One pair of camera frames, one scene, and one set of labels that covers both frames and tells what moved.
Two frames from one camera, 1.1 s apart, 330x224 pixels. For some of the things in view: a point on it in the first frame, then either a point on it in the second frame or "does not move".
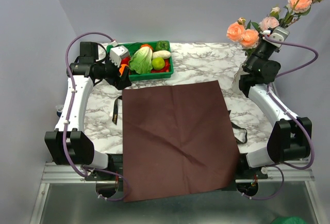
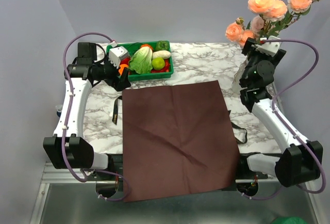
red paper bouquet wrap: x=178 y=140 does not move
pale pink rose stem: x=269 y=22 → x=258 y=24
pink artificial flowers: x=299 y=3 → x=271 y=12
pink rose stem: x=246 y=34 does not move
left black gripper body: x=109 y=71 does not move
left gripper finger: x=124 y=81 does not move
